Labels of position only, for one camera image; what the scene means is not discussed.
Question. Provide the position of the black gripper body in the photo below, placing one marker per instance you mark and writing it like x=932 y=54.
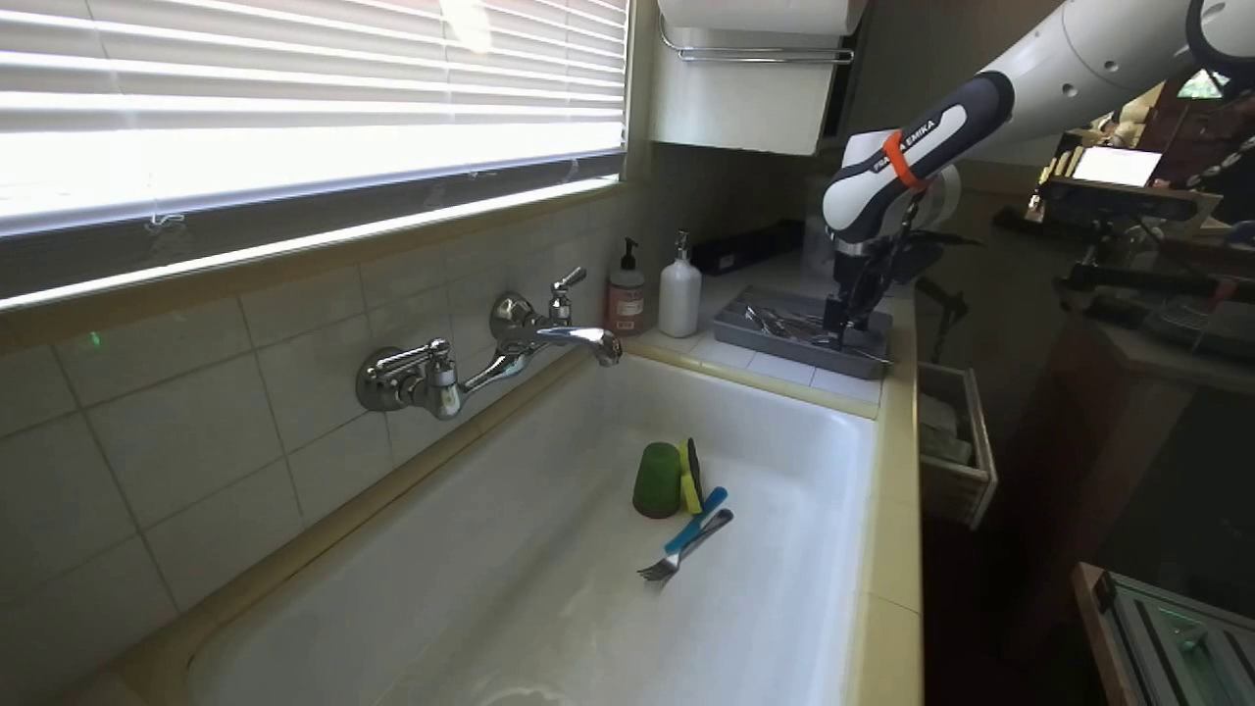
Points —
x=864 y=271

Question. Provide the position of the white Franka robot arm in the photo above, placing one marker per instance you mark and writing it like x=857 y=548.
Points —
x=1044 y=80

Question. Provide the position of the silver fork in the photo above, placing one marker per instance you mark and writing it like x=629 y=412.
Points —
x=788 y=323

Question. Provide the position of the grey cutlery holder tray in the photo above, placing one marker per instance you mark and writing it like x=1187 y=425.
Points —
x=769 y=343

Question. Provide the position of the white ceramic sink basin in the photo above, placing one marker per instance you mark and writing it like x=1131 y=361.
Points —
x=563 y=573

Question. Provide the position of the metal sink drain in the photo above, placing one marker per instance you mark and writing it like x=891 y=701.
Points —
x=524 y=697

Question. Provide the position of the white pump bottle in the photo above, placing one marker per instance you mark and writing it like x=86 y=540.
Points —
x=680 y=297

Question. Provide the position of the open cream drawer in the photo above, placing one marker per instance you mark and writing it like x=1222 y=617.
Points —
x=958 y=446

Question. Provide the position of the brown soap pump bottle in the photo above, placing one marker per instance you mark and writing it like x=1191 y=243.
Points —
x=626 y=299

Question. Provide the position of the yellow sponge with dark pad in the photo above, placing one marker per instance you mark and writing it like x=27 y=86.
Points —
x=691 y=477

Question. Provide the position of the white cabinet with towel rod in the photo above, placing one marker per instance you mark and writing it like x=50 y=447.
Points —
x=745 y=80

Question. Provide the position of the green round scrubber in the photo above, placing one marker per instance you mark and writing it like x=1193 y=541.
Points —
x=659 y=481

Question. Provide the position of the bright monitor screen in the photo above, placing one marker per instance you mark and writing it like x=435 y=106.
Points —
x=1118 y=165

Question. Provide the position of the black cluttered table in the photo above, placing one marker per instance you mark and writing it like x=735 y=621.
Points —
x=1149 y=275

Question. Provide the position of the arched window door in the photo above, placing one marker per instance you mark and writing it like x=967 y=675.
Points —
x=1222 y=120

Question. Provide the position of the metal framed cart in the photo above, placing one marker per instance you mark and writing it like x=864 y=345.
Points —
x=1179 y=650

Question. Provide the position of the white window blinds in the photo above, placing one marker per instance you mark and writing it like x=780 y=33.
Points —
x=299 y=93

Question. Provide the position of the chrome wall faucet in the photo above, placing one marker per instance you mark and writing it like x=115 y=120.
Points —
x=511 y=333

